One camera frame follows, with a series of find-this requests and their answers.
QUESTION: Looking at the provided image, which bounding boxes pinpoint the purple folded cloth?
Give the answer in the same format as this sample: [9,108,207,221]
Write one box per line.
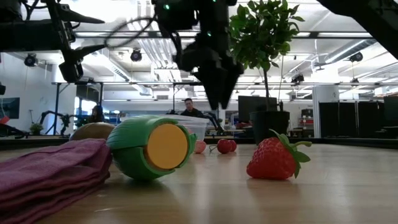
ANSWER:
[0,138,113,224]

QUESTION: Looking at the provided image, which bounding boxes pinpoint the green toy corn yellow end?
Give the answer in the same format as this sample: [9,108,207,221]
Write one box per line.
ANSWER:
[106,114,198,181]

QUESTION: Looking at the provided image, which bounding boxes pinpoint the dark wall screen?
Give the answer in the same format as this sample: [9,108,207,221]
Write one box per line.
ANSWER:
[0,96,21,119]

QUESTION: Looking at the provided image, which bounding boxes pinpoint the black computer monitor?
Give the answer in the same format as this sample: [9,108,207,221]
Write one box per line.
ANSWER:
[238,95,278,124]

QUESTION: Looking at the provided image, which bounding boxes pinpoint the small background potted plant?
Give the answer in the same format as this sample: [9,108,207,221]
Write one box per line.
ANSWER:
[30,121,44,136]

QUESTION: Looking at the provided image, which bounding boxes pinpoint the black overhead beam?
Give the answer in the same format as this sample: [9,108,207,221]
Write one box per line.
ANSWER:
[74,30,373,39]

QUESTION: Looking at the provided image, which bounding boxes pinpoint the brown toy kiwi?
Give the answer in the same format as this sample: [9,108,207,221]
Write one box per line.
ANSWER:
[68,122,116,142]

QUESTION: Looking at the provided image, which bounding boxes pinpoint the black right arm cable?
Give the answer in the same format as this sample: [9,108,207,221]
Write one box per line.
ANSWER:
[104,15,162,49]

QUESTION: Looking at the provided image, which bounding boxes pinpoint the clear plastic tupperware container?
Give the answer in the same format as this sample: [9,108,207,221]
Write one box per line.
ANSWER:
[119,114,211,142]

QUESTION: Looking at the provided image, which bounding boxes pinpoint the white pillar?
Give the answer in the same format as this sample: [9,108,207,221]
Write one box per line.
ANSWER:
[312,85,340,138]

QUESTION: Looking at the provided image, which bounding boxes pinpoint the red toy strawberry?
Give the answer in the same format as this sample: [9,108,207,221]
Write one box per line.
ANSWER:
[246,129,313,181]

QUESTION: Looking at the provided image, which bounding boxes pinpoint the person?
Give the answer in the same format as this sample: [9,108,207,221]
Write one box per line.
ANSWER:
[180,98,205,118]
[88,105,105,124]

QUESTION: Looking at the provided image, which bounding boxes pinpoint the red toy cherries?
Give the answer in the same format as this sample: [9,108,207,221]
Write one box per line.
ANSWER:
[208,139,238,155]

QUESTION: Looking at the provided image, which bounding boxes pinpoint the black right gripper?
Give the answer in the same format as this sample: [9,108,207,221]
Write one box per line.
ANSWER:
[194,30,245,110]

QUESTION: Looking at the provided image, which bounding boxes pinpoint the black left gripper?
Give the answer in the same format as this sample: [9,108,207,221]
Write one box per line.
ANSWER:
[45,0,106,83]

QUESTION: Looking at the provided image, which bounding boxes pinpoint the pink toy peach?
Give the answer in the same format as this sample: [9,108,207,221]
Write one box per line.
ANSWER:
[194,139,207,154]

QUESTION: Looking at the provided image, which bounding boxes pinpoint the black partition panels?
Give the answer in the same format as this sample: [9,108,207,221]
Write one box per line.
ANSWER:
[318,101,385,138]

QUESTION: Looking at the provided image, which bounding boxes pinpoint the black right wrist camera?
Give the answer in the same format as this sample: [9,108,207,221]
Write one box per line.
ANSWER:
[174,46,200,73]

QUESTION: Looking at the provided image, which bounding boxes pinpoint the green potted plant black pot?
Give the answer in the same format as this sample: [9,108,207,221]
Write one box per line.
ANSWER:
[228,0,306,147]

